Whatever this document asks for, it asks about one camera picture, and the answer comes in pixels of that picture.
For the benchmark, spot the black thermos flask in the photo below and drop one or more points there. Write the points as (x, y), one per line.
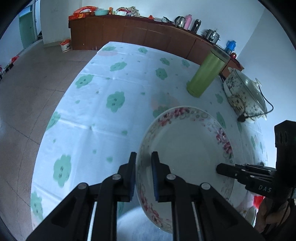
(196, 25)

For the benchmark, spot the green thermos tumbler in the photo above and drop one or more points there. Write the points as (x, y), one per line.
(213, 64)

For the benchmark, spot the blue water jug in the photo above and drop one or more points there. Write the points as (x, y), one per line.
(230, 46)

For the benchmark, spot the long brown wooden cabinet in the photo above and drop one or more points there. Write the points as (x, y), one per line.
(93, 32)

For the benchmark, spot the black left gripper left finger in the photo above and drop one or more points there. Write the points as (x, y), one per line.
(90, 211)

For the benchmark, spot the green cloud pattern tablecloth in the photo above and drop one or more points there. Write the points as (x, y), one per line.
(106, 111)

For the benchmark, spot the orange plastic tray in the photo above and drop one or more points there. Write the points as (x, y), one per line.
(82, 12)

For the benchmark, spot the teal plastic basin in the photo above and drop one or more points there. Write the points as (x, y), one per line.
(101, 12)

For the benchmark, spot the steel electric kettle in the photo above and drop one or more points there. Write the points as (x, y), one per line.
(179, 22)

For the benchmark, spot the steel pressure cooker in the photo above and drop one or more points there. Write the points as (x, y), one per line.
(211, 36)

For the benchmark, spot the pink floral rimmed plate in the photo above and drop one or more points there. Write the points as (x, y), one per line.
(192, 143)

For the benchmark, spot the small red ornament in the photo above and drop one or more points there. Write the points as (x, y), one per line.
(233, 55)

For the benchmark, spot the person's right hand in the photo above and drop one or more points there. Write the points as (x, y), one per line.
(266, 217)

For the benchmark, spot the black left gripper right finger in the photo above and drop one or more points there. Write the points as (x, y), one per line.
(198, 212)

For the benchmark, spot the pink thermos bottle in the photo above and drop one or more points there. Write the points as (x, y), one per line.
(188, 19)

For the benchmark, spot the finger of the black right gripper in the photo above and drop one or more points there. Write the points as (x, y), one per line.
(245, 174)

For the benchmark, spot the floral electric cooker pot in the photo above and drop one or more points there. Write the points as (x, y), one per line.
(245, 96)

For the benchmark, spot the green door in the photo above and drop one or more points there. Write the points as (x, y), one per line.
(27, 27)

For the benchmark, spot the white orange bucket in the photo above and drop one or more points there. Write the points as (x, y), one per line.
(65, 45)

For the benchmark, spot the red white plastic bowl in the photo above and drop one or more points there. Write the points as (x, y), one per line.
(248, 208)

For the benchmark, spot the floral cloth pile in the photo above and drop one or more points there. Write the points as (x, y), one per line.
(131, 11)

